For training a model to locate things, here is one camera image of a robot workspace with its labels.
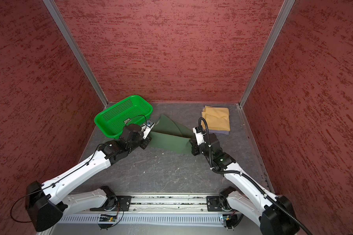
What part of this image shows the dark green skirt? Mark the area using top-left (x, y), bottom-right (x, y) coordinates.
top-left (148, 114), bottom-right (195, 155)

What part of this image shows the lavender skirt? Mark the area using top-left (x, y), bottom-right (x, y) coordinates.
top-left (209, 129), bottom-right (230, 135)

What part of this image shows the green plastic basket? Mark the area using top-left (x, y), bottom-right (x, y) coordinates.
top-left (94, 95), bottom-right (153, 139)

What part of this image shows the yellow skirt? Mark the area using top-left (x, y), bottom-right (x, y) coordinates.
top-left (202, 106), bottom-right (230, 132)

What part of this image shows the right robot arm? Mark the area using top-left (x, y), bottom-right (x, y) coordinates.
top-left (190, 133), bottom-right (302, 235)

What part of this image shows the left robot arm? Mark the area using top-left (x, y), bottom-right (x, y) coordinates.
top-left (25, 120), bottom-right (155, 232)

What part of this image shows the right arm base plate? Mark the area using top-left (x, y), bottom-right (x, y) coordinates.
top-left (206, 196), bottom-right (223, 212)

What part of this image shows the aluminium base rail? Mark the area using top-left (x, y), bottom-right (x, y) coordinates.
top-left (48, 193), bottom-right (288, 214)

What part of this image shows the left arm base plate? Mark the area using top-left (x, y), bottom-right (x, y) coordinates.
top-left (90, 196), bottom-right (132, 212)

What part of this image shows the left aluminium corner post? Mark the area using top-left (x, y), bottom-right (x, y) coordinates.
top-left (43, 0), bottom-right (109, 108)

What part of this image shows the aluminium corner post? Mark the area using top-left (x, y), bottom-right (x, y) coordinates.
top-left (239, 0), bottom-right (295, 109)
top-left (43, 0), bottom-right (109, 108)

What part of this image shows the white slotted cable duct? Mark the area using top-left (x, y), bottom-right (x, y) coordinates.
top-left (58, 213), bottom-right (224, 227)

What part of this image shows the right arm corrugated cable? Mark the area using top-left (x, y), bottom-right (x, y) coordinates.
top-left (197, 117), bottom-right (312, 235)

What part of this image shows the right aluminium corner post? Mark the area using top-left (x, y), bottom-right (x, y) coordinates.
top-left (239, 0), bottom-right (295, 109)

